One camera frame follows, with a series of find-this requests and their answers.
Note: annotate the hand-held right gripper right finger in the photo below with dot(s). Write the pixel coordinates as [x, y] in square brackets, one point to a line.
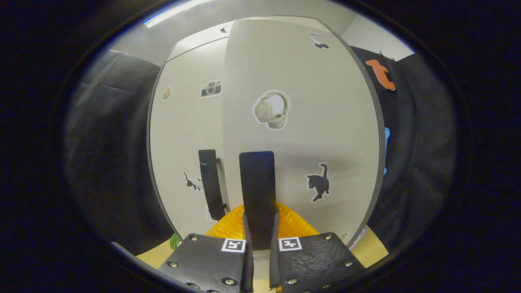
[313, 260]

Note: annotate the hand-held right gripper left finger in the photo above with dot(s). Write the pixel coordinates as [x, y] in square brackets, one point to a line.
[211, 260]

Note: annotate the white door with camera sticker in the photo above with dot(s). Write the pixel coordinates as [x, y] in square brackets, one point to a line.
[183, 134]

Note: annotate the white door with headphone sticker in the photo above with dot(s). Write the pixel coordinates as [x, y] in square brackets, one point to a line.
[325, 122]

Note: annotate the white double-door shoe cabinet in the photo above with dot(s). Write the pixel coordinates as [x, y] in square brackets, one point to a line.
[187, 122]

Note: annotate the white cabinet drawer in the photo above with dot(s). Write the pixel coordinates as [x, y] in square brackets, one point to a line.
[199, 40]

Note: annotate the green and pink toy ball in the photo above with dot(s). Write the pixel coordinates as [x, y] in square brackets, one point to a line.
[175, 241]

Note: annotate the black backdrop cloth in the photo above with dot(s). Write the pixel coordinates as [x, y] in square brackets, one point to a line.
[110, 162]

